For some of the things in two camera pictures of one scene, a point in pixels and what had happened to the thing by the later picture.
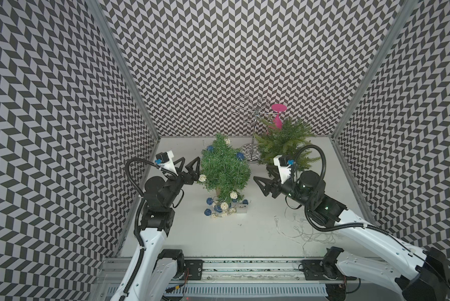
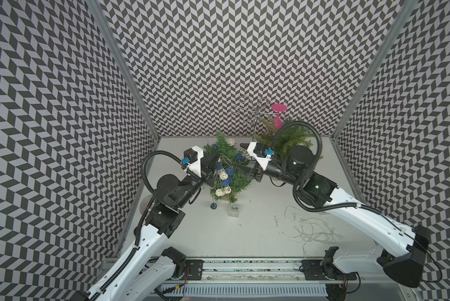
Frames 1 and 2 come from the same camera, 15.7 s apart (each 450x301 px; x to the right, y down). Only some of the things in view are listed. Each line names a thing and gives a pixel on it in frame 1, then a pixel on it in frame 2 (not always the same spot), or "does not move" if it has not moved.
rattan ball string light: (226, 204) → (224, 175)
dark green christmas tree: (225, 169) does not move
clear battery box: (242, 208) → (233, 210)
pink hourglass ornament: (278, 108) does not move
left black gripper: (188, 167) → (206, 172)
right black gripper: (267, 182) → (251, 170)
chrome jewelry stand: (255, 110) does not move
